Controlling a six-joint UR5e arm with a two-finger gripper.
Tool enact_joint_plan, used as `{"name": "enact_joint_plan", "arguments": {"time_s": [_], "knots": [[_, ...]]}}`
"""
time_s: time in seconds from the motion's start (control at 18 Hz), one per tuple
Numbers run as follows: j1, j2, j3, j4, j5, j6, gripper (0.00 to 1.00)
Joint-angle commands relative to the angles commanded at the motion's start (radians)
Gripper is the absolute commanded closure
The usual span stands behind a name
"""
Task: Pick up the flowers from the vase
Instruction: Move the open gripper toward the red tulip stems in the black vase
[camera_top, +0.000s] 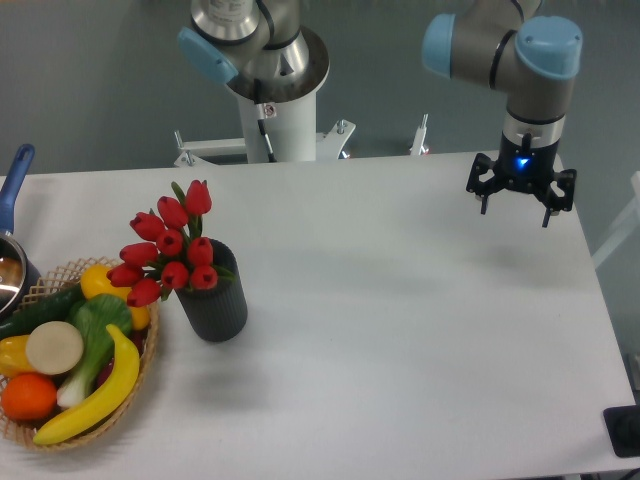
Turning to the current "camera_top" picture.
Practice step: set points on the yellow bell pepper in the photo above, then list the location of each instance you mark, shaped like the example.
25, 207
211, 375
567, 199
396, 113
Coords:
13, 358

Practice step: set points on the red tulip bouquet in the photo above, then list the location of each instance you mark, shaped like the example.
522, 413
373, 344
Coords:
173, 254

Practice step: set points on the beige round disc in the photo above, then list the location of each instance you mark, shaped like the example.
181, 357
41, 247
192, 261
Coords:
54, 348

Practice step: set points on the woven wicker basket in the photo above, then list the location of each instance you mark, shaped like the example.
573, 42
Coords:
61, 278

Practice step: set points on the yellow lemon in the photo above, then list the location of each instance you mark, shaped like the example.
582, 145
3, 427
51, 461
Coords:
94, 281

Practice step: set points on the right table clamp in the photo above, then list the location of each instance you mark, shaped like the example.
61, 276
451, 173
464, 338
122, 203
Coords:
419, 146

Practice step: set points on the green bok choy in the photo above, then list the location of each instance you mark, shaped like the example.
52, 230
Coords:
91, 320

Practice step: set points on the orange fruit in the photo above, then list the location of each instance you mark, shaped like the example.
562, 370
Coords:
29, 397

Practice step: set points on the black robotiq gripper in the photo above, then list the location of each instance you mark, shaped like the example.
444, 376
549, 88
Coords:
523, 169

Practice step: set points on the red fruit in basket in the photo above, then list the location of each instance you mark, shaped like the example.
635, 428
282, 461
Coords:
138, 338

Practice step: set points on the dark grey ribbed vase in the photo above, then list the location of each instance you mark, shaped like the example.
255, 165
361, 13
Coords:
217, 314

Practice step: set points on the yellow banana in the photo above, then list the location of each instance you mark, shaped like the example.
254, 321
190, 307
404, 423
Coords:
102, 402

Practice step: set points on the white frame at right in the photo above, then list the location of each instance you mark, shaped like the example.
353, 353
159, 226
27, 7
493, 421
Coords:
620, 229

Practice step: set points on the black device at edge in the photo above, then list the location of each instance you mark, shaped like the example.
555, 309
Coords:
622, 424

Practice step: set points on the green cucumber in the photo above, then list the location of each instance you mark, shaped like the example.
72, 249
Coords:
54, 307

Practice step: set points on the middle table clamp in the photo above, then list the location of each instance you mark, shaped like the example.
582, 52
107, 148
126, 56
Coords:
332, 145

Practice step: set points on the table clamp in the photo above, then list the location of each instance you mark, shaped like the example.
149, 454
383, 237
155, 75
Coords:
332, 145
196, 153
419, 146

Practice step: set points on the blue handled saucepan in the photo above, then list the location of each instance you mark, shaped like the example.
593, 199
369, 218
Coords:
18, 274

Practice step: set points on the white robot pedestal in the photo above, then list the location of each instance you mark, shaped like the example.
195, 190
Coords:
276, 95

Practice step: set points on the left table clamp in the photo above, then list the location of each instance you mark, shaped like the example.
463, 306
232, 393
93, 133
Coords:
196, 153

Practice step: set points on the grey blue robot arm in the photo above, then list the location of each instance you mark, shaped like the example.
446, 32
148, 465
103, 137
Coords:
507, 46

